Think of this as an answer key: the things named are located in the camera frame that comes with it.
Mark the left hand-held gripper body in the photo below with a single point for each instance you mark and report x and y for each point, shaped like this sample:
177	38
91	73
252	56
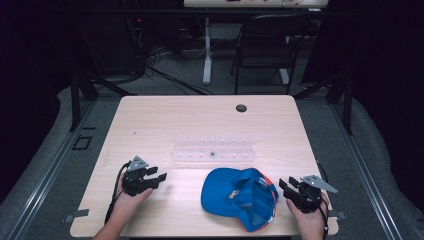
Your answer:
136	181

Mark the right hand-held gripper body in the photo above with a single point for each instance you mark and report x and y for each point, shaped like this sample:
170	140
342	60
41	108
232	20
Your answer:
308	196

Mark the person's left hand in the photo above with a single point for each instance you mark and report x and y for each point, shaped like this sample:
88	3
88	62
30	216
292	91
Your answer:
128	203

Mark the person's right hand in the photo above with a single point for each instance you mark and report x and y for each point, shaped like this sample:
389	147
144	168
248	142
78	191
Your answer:
310	220

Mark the clear plastic rack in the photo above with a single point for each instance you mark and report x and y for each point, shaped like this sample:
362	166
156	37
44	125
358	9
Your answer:
213	154

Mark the blue baseball cap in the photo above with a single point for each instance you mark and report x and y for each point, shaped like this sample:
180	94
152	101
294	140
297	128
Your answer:
226	196

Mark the black table grommet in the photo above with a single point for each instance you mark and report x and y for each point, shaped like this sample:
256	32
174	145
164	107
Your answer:
241	108

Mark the black metal stand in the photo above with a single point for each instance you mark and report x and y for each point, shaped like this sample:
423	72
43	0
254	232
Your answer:
80	90
345	96

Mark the white desk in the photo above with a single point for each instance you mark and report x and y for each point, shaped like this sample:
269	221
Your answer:
208	50

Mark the black folding chair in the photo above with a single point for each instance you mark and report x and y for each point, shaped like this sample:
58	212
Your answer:
266	50

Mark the grey table bracket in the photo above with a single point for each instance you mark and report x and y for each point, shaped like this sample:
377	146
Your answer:
76	215
337	215

